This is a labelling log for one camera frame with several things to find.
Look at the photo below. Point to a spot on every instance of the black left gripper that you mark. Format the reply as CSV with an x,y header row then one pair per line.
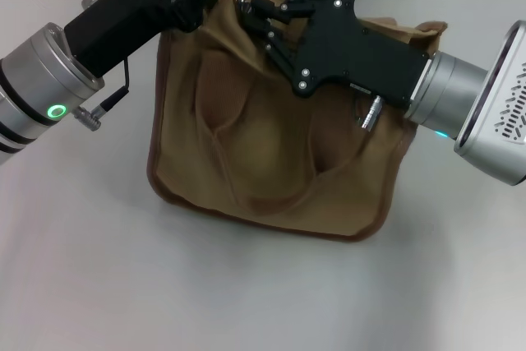
x,y
131,14

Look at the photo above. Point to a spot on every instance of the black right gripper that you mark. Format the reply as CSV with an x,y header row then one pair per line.
x,y
361,51

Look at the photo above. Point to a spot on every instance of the metal zipper pull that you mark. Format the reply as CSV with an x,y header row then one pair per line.
x,y
243,2

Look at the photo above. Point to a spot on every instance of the khaki fabric food bag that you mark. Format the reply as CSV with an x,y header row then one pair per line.
x,y
267,153

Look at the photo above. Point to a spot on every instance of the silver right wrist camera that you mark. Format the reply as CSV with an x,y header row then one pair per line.
x,y
497,112

